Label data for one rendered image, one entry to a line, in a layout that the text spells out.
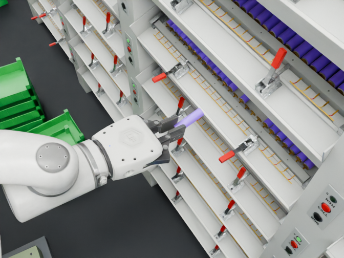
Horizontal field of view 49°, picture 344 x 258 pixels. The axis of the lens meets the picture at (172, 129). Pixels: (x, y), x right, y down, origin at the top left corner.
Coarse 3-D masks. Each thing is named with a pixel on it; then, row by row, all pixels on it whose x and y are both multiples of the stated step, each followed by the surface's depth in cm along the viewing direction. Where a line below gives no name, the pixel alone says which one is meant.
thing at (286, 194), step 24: (144, 24) 102; (144, 48) 106; (192, 96) 92; (216, 96) 90; (240, 96) 89; (216, 120) 88; (264, 120) 85; (264, 168) 81; (312, 168) 78; (288, 192) 78
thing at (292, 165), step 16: (160, 32) 101; (176, 48) 97; (192, 64) 93; (208, 80) 90; (224, 96) 87; (240, 112) 85; (240, 128) 85; (256, 128) 82; (272, 144) 80; (288, 160) 78; (304, 176) 75
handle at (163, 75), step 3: (174, 66) 93; (174, 69) 94; (177, 69) 94; (168, 72) 93; (171, 72) 93; (174, 72) 94; (159, 75) 93; (162, 75) 93; (165, 75) 93; (153, 78) 92; (156, 78) 92; (159, 78) 92; (162, 78) 93; (153, 81) 92; (156, 81) 92
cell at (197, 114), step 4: (192, 112) 75; (196, 112) 75; (200, 112) 75; (188, 116) 75; (192, 116) 75; (196, 116) 75; (200, 116) 75; (184, 120) 75; (188, 120) 75; (192, 120) 75; (196, 120) 75; (176, 124) 75; (180, 124) 75; (188, 124) 75
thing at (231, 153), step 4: (244, 144) 82; (236, 148) 81; (240, 148) 81; (244, 148) 81; (228, 152) 80; (232, 152) 80; (236, 152) 81; (224, 156) 80; (228, 156) 80; (232, 156) 80; (220, 160) 80; (224, 160) 79
